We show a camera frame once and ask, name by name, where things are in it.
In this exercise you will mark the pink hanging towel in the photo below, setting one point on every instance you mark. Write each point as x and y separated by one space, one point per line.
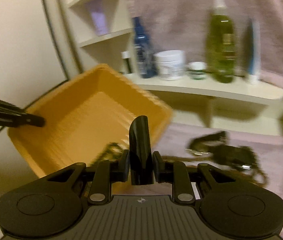
184 24

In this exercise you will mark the blue spray bottle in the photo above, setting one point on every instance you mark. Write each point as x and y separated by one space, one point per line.
143 50

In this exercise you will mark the white cream jar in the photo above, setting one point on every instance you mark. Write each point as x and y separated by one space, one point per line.
170 64

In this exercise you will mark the dark beaded jewelry cluster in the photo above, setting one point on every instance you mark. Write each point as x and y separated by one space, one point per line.
242 162

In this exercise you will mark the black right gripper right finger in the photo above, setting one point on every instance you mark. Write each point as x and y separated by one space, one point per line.
161 171

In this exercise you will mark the green oil spray bottle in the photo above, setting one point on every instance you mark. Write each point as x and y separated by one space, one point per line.
220 43

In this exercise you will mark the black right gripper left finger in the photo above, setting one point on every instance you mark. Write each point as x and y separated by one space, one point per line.
119 170

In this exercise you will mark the black white lip balm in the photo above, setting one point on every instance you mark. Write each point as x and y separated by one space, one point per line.
126 57

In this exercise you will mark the purple tube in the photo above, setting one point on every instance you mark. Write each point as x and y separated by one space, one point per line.
95 8

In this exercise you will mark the small white green jar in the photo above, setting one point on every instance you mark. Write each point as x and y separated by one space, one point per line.
197 70

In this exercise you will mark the white wooden shelf unit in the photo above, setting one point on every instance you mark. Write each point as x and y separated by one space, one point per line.
238 105

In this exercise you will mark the orange plastic tray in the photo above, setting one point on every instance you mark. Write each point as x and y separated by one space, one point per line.
83 116

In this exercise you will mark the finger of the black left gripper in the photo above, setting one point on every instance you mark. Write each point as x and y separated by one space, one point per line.
32 120

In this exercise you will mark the blue white tube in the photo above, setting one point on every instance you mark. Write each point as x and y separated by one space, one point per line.
252 52

